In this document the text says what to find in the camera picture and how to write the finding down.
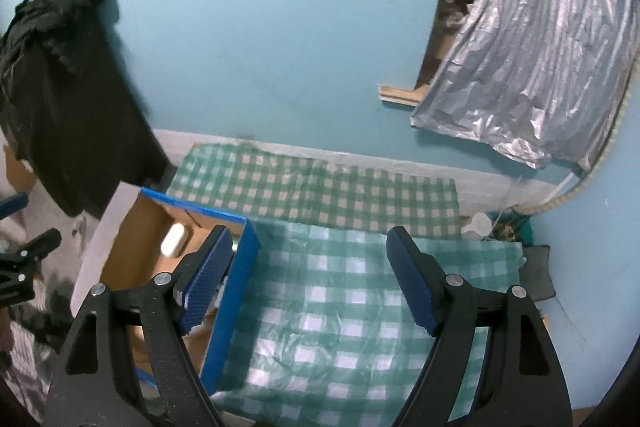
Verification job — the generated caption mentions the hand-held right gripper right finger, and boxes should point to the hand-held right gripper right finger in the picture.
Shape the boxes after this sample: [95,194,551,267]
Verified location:
[386,227,571,427]

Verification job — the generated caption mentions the wooden strip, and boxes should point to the wooden strip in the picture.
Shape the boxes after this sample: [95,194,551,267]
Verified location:
[377,84,426,108]

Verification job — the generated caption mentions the black hanging cloth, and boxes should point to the black hanging cloth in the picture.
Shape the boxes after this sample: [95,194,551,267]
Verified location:
[0,0,168,218]

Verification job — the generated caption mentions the striped cloth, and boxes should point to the striped cloth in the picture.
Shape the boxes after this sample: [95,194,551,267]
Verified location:
[0,302,66,408]

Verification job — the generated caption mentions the white earbud case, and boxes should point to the white earbud case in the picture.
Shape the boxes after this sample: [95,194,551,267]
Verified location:
[161,223,188,258]

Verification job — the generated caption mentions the silver foil curtain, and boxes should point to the silver foil curtain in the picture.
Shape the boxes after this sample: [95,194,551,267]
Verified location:
[410,0,636,170]

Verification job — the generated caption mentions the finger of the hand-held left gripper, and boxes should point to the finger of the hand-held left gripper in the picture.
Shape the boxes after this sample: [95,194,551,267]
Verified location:
[0,228,63,308]
[0,192,31,219]

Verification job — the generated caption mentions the blue cardboard box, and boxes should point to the blue cardboard box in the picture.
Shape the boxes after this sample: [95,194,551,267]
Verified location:
[97,187,262,395]

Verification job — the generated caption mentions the white cup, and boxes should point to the white cup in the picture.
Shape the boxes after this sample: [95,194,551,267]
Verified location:
[462,213,491,238]

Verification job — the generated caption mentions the clear plastic sheet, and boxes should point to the clear plastic sheet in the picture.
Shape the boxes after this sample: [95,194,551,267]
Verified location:
[210,219,525,425]

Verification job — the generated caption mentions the green checkered tablecloth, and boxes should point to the green checkered tablecloth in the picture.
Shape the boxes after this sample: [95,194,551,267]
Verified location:
[165,143,525,425]

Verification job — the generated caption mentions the brown cardboard sheet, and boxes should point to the brown cardboard sheet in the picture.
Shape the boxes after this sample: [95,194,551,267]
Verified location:
[2,144,38,198]

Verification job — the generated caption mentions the dark grey cushion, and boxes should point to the dark grey cushion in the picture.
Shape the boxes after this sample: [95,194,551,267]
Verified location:
[517,244,557,303]

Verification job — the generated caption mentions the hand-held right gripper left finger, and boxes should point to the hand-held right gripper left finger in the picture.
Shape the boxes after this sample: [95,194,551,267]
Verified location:
[45,225,234,427]

